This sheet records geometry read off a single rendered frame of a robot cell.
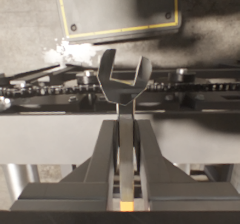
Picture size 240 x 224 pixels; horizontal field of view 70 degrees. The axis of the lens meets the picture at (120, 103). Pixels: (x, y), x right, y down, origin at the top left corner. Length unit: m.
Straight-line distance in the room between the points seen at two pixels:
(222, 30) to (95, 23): 0.96
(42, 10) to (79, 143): 1.35
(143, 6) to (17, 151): 0.97
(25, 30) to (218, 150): 1.51
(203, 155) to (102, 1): 0.98
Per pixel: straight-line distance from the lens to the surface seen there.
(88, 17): 1.13
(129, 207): 0.21
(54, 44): 1.51
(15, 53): 1.66
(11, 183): 0.79
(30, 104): 0.57
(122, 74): 1.09
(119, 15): 1.11
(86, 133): 0.28
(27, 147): 0.33
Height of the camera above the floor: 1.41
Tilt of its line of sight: 72 degrees down
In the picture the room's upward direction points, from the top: 176 degrees counter-clockwise
